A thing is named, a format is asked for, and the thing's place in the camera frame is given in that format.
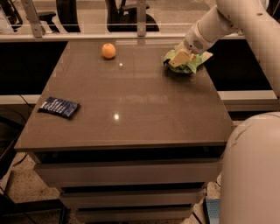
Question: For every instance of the metal glass railing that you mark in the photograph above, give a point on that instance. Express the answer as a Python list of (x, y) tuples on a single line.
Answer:
[(21, 20)]

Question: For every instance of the black office chair left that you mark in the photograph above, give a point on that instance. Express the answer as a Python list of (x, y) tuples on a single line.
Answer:
[(66, 11)]

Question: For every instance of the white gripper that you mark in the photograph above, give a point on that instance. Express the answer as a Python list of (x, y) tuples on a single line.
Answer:
[(193, 42)]

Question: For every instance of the black office chair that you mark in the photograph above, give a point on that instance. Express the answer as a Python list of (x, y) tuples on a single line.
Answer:
[(66, 11), (122, 18)]

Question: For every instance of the blue snack packet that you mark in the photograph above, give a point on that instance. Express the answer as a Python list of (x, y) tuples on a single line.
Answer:
[(59, 107)]

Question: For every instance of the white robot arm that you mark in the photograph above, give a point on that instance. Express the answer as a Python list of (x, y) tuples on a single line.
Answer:
[(250, 178)]

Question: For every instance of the black office chair centre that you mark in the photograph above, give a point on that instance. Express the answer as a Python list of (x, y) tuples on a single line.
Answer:
[(122, 18)]

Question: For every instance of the blue box on floor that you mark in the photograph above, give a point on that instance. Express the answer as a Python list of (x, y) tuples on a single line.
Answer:
[(212, 211)]

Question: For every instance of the grey drawer cabinet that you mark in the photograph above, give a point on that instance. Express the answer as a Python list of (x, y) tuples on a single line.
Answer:
[(144, 142)]

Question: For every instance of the green rice chip bag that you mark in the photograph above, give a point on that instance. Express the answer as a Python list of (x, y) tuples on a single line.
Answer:
[(191, 66)]

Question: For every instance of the orange fruit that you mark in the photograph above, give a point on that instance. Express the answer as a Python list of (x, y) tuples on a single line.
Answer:
[(108, 51)]

